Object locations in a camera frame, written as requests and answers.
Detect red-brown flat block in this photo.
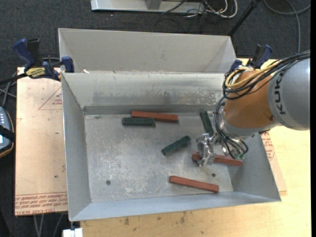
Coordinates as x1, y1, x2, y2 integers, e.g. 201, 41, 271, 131
131, 110, 179, 123
192, 151, 243, 167
169, 175, 220, 194

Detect dark green flat block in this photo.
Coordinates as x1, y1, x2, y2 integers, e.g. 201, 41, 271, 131
121, 117, 156, 127
199, 111, 215, 136
161, 135, 192, 157

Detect grey metal bin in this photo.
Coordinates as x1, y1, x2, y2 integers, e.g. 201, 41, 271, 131
58, 28, 282, 222

